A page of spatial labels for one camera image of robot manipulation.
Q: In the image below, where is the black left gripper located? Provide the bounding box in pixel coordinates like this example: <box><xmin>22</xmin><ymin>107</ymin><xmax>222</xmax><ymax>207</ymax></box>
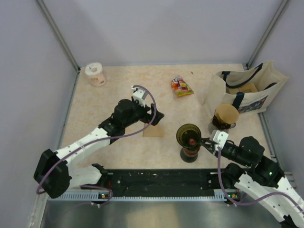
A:
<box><xmin>123</xmin><ymin>99</ymin><xmax>164</xmax><ymax>128</ymax></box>

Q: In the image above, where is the brown paper coffee filter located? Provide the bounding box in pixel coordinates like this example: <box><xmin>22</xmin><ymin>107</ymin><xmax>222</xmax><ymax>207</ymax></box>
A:
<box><xmin>215</xmin><ymin>103</ymin><xmax>239</xmax><ymax>124</ymax></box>
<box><xmin>142</xmin><ymin>124</ymin><xmax>164</xmax><ymax>137</ymax></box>

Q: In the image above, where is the dark green coffee dripper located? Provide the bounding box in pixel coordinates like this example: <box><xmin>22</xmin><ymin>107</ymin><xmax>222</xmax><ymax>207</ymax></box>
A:
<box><xmin>176</xmin><ymin>123</ymin><xmax>201</xmax><ymax>151</ymax></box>

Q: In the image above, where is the amber plastic coffee dripper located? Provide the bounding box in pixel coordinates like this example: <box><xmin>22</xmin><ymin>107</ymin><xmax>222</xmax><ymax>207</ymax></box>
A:
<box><xmin>212</xmin><ymin>115</ymin><xmax>236</xmax><ymax>131</ymax></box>

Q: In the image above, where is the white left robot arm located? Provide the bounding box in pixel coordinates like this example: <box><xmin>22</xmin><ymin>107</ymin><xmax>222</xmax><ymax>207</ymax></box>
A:
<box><xmin>33</xmin><ymin>99</ymin><xmax>164</xmax><ymax>199</ymax></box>

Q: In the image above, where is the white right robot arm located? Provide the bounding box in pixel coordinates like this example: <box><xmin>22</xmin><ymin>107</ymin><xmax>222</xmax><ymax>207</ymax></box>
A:
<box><xmin>197</xmin><ymin>131</ymin><xmax>304</xmax><ymax>228</ymax></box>

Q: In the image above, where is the clear glass server pitcher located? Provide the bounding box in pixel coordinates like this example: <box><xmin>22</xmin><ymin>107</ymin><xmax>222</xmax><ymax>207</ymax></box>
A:
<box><xmin>208</xmin><ymin>124</ymin><xmax>230</xmax><ymax>136</ymax></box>

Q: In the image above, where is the colourful snack packet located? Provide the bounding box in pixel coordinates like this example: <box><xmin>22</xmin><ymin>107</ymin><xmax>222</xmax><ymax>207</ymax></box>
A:
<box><xmin>171</xmin><ymin>76</ymin><xmax>194</xmax><ymax>97</ymax></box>

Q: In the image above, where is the cream canvas tote bag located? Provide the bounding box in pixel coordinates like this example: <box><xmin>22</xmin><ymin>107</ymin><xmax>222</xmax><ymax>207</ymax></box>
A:
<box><xmin>203</xmin><ymin>61</ymin><xmax>288</xmax><ymax>114</ymax></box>

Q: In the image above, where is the wrapped toilet paper roll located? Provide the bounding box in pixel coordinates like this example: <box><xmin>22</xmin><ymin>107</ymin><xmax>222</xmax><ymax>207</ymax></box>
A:
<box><xmin>85</xmin><ymin>62</ymin><xmax>107</xmax><ymax>87</ymax></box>

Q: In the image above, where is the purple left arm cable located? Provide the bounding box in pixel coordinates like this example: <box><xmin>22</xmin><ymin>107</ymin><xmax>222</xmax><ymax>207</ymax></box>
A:
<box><xmin>35</xmin><ymin>85</ymin><xmax>157</xmax><ymax>209</ymax></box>

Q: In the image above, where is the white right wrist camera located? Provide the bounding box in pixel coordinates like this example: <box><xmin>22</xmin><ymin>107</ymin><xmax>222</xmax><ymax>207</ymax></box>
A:
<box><xmin>210</xmin><ymin>130</ymin><xmax>228</xmax><ymax>152</ymax></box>

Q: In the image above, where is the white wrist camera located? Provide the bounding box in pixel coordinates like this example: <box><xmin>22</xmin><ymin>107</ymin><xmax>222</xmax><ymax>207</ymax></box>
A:
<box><xmin>132</xmin><ymin>86</ymin><xmax>148</xmax><ymax>107</ymax></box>
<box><xmin>210</xmin><ymin>130</ymin><xmax>228</xmax><ymax>152</ymax></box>

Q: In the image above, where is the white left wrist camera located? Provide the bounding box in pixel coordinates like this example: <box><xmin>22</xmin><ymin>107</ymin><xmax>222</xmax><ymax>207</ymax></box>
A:
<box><xmin>132</xmin><ymin>86</ymin><xmax>148</xmax><ymax>107</ymax></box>

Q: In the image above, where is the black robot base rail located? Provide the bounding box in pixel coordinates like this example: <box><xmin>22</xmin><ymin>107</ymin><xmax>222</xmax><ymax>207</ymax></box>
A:
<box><xmin>95</xmin><ymin>169</ymin><xmax>220</xmax><ymax>198</ymax></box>

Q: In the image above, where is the left aluminium frame post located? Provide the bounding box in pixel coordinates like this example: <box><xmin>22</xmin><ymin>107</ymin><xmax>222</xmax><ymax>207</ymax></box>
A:
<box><xmin>35</xmin><ymin>0</ymin><xmax>81</xmax><ymax>72</ymax></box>

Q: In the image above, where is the aluminium frame post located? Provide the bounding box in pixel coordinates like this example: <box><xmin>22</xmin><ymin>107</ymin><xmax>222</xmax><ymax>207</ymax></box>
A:
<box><xmin>243</xmin><ymin>0</ymin><xmax>290</xmax><ymax>70</ymax></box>
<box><xmin>35</xmin><ymin>0</ymin><xmax>81</xmax><ymax>72</ymax></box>

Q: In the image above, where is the right aluminium frame post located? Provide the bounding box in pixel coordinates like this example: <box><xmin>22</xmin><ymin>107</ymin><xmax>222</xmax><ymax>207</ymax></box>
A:
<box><xmin>243</xmin><ymin>0</ymin><xmax>290</xmax><ymax>70</ymax></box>

